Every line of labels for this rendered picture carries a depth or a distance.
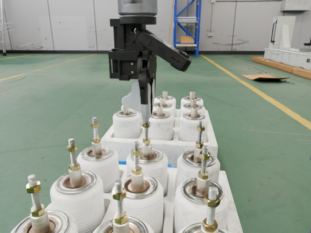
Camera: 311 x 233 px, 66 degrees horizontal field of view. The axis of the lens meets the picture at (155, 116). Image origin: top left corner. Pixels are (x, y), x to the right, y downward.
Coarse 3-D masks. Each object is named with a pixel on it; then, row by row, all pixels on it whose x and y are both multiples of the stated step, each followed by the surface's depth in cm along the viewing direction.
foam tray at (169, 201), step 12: (120, 168) 64; (168, 168) 64; (168, 180) 59; (168, 192) 54; (228, 192) 54; (108, 204) 53; (168, 204) 50; (108, 216) 47; (168, 216) 47; (228, 216) 47; (168, 228) 44; (228, 228) 44; (240, 228) 44
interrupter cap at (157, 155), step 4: (152, 148) 59; (152, 152) 57; (156, 152) 57; (160, 152) 57; (132, 156) 55; (140, 156) 56; (152, 156) 56; (156, 156) 55; (160, 156) 55; (132, 160) 54; (140, 160) 53; (144, 160) 53; (148, 160) 53; (152, 160) 53; (156, 160) 53; (160, 160) 54; (144, 164) 52; (148, 164) 52
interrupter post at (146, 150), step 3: (144, 144) 55; (150, 144) 55; (144, 147) 54; (147, 147) 54; (150, 147) 54; (144, 150) 54; (147, 150) 54; (150, 150) 55; (144, 153) 54; (147, 153) 54; (150, 153) 55; (144, 156) 55; (147, 156) 55; (150, 156) 55
